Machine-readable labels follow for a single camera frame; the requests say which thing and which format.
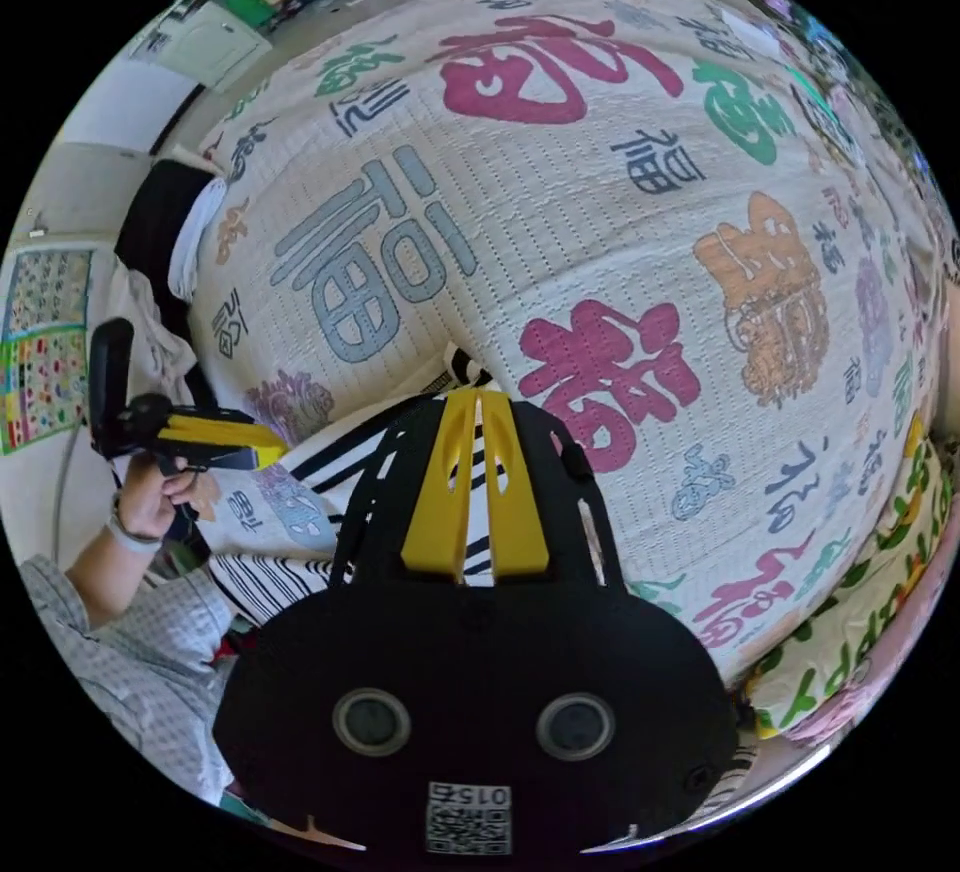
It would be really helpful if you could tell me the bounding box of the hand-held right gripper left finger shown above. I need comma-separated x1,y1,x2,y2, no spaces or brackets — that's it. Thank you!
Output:
400,391,479,579

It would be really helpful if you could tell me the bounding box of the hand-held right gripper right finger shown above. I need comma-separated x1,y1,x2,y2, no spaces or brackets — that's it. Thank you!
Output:
482,391,550,580

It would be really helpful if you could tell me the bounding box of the person's left forearm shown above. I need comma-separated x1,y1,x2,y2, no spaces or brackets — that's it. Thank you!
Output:
63,511,164,631

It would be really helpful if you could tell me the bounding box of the white blanket with colourful print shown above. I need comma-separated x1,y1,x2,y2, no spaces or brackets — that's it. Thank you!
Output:
742,429,960,747

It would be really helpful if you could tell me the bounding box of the pile of clothes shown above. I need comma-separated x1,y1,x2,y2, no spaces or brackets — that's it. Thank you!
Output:
112,157,228,412

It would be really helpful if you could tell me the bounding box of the bed with printed quilt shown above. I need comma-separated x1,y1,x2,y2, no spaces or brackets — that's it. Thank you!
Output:
179,0,960,693

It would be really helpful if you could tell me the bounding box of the white cupboard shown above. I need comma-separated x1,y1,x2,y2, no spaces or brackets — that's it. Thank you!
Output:
142,0,273,93

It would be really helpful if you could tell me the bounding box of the person's left hand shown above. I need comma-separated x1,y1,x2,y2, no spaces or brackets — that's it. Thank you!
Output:
116,463,205,543

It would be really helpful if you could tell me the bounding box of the black and white striped shirt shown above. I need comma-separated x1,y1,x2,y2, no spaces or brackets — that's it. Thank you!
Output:
206,343,759,810

